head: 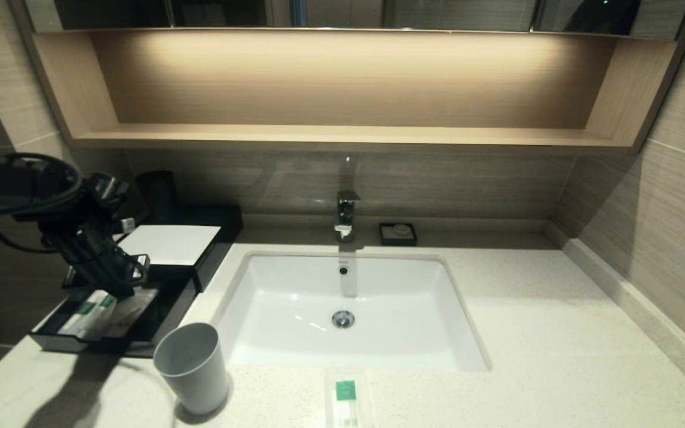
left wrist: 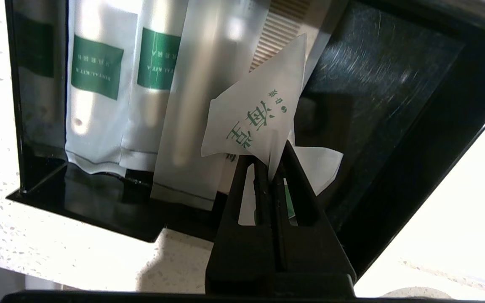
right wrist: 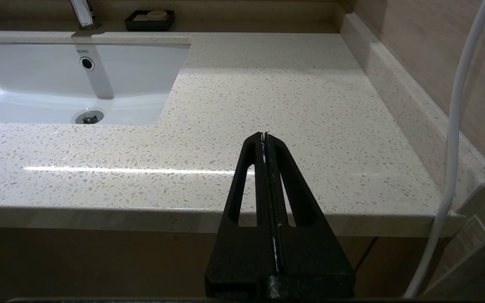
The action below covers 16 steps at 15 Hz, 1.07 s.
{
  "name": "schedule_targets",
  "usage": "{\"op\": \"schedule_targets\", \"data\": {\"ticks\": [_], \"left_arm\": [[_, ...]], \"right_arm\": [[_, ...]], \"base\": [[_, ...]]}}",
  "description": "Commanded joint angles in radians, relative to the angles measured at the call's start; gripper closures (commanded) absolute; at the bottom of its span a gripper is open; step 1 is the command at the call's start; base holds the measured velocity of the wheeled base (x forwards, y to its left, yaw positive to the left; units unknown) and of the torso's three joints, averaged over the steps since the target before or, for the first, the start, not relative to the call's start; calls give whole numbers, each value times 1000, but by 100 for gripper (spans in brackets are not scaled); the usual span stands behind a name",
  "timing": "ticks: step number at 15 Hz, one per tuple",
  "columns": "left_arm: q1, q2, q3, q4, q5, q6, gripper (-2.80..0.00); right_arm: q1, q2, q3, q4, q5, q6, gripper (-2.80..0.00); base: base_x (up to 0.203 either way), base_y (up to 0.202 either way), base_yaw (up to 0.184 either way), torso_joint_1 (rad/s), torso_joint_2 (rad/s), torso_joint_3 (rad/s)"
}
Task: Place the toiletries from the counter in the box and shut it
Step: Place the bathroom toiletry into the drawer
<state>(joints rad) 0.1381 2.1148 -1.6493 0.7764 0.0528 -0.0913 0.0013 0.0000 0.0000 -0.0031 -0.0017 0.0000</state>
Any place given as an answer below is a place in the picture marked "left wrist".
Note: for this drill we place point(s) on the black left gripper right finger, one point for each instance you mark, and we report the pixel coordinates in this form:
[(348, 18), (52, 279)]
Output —
[(310, 261)]

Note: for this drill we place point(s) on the comb in clear sachet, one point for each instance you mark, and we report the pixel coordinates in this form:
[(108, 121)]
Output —
[(280, 29)]

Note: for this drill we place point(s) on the dental kit packet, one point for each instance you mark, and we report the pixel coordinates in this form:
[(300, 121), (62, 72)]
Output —
[(154, 105), (95, 105)]

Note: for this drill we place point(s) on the white sachet green label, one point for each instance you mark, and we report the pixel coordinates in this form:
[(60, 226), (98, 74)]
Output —
[(263, 105)]

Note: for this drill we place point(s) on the frosted razor packet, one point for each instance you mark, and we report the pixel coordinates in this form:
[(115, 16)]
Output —
[(196, 126)]

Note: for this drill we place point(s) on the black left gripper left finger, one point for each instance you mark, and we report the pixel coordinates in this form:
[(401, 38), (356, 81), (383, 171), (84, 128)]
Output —
[(242, 252)]

